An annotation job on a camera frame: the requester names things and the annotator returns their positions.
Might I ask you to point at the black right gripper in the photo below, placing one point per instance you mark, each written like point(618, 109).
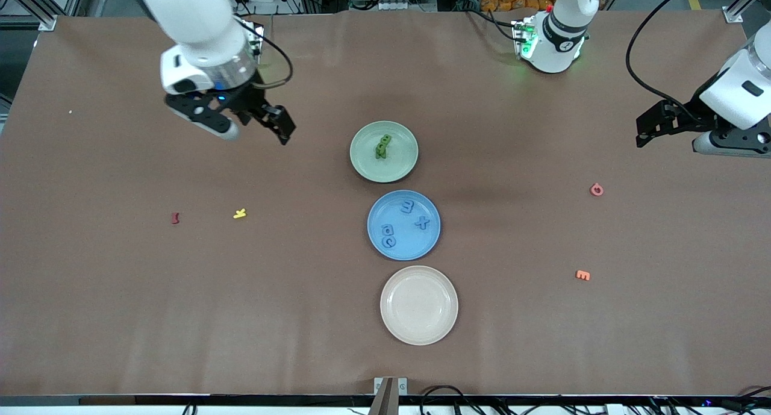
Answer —
point(249, 103)

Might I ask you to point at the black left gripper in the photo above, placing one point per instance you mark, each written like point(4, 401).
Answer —
point(684, 114)

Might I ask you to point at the blue letter E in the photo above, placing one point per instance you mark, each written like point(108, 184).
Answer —
point(409, 207)

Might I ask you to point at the blue letter c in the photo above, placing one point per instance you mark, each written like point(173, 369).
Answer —
point(385, 243)

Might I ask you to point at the blue letter x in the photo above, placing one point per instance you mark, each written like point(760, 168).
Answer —
point(421, 223)

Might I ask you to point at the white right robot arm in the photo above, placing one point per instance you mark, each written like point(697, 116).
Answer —
point(199, 29)

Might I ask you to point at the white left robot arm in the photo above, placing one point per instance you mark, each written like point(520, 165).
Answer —
point(741, 90)

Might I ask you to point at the yellow letter k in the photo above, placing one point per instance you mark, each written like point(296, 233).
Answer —
point(240, 214)

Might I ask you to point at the pale green plate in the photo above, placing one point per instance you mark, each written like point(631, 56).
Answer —
point(397, 162)

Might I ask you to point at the orange letter E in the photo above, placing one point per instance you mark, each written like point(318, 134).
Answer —
point(582, 275)

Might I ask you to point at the white power strip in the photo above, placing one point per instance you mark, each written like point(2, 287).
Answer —
point(397, 5)

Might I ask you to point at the blue plate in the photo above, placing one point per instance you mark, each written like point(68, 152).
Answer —
point(403, 246)

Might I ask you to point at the beige plate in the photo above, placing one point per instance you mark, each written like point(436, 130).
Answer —
point(419, 305)

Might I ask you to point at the aluminium frame post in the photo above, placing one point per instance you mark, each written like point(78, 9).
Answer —
point(732, 15)
point(47, 22)

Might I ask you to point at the black table edge rail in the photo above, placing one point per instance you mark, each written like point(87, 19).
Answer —
point(181, 400)

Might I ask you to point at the grey metal camera bracket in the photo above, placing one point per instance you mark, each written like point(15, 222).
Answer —
point(390, 397)

